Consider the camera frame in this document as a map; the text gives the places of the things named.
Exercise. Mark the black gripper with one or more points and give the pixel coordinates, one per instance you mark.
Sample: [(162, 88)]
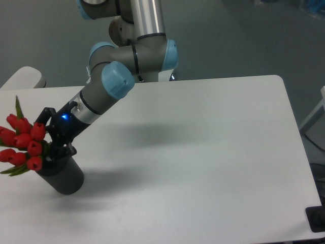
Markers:
[(63, 128)]

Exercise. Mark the white chair armrest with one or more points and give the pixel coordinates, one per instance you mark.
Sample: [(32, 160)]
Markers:
[(25, 78)]

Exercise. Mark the blue items plastic bag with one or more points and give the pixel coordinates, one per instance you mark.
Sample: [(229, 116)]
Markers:
[(314, 8)]

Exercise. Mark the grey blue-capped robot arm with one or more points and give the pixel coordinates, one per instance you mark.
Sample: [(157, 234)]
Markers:
[(114, 70)]

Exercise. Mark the white furniture frame right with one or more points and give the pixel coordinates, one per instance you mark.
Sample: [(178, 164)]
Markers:
[(316, 113)]

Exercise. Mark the black cable grommet box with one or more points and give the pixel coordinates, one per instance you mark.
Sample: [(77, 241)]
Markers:
[(315, 216)]

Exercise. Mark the red tulip bouquet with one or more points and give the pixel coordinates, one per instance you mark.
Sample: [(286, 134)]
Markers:
[(25, 147)]

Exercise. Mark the dark grey ribbed vase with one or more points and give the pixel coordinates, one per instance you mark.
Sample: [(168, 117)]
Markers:
[(65, 176)]

